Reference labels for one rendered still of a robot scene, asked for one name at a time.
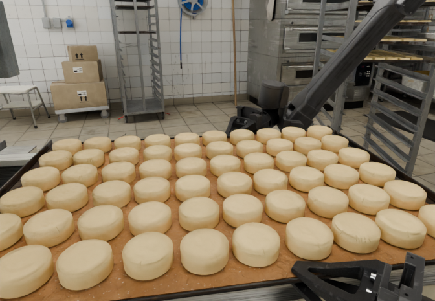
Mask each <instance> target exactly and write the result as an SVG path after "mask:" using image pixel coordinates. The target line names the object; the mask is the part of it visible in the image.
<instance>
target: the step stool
mask: <svg viewBox="0 0 435 301"><path fill-rule="evenodd" d="M34 89H36V90H37V92H38V94H39V97H40V99H41V100H36V101H30V96H29V92H30V91H32V90H34ZM11 93H26V94H27V97H28V101H18V102H11V103H8V100H7V98H6V95H5V94H11ZM0 94H3V96H4V98H5V100H6V103H7V105H5V106H3V107H2V108H1V109H0V110H2V109H9V110H10V112H11V114H12V117H13V120H15V119H16V117H15V116H14V114H13V112H12V109H18V108H30V110H31V113H32V118H33V121H34V128H35V129H36V128H38V127H37V125H36V120H35V117H34V112H33V111H35V110H36V109H37V108H39V107H41V106H43V107H44V108H45V111H46V113H47V116H48V118H50V115H49V113H48V111H47V108H46V106H45V104H44V101H43V99H42V97H41V94H40V92H39V89H38V88H37V87H36V85H19V86H1V87H0ZM39 105H40V106H39ZM32 108H35V109H32Z"/></svg>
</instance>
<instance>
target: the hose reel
mask: <svg viewBox="0 0 435 301"><path fill-rule="evenodd" d="M177 2H178V5H179V7H180V9H181V19H180V66H181V69H182V59H181V22H182V11H183V12H184V13H185V14H187V15H189V16H194V17H193V18H192V19H193V20H195V19H196V18H195V16H196V15H199V14H201V13H203V12H204V11H205V9H206V7H207V5H208V0H177Z"/></svg>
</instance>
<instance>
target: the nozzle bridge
mask: <svg viewBox="0 0 435 301"><path fill-rule="evenodd" d="M17 75H20V71H19V67H18V64H17V59H16V54H15V50H14V46H13V42H12V37H11V34H10V29H9V26H8V21H7V18H6V12H5V8H4V4H3V2H2V1H0V78H11V77H14V76H17Z"/></svg>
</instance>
